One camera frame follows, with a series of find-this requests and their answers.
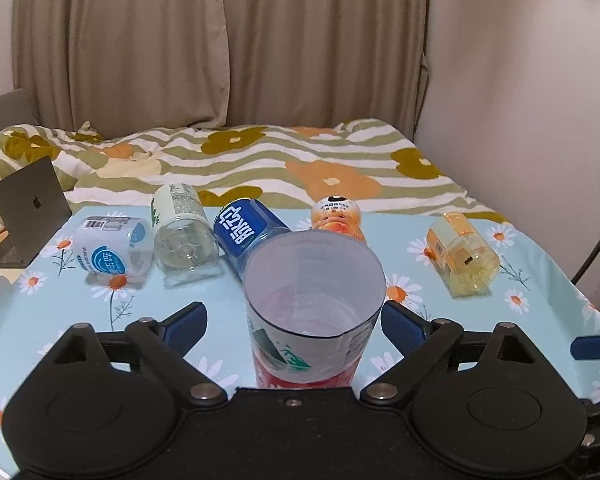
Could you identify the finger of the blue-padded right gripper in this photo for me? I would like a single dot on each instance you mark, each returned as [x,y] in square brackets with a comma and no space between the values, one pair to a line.
[586,348]

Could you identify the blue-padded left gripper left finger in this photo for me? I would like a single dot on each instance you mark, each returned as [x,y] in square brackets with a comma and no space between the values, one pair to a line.
[161,348]

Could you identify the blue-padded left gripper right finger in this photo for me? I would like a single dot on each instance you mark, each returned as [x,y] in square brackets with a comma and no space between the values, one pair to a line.
[423,346]

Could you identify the red white label cup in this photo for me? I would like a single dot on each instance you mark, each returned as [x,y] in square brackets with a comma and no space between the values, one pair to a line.
[313,299]

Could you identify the yellow label bottle cup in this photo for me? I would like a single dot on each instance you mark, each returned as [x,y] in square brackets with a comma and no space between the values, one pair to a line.
[462,257]

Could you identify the clear green label bottle cup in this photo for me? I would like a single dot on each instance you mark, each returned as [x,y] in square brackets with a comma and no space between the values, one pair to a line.
[185,246]

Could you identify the white blue label bottle cup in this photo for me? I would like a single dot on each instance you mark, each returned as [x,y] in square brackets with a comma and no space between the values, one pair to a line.
[114,245]

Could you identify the orange label bottle cup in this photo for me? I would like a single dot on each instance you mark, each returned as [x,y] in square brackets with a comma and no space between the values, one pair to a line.
[338,214]

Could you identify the daisy print blue tablecloth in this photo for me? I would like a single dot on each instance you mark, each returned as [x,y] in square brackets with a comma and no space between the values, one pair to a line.
[530,290]

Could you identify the grey laptop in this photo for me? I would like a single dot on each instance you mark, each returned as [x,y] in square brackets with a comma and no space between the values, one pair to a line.
[33,208]

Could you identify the striped floral duvet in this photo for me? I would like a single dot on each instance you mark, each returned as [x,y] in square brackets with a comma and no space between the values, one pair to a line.
[365,160]

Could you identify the grey headboard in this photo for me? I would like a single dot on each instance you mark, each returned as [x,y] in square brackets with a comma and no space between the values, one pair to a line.
[15,109]

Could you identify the beige curtain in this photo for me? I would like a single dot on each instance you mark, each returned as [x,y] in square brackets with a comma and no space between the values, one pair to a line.
[130,65]

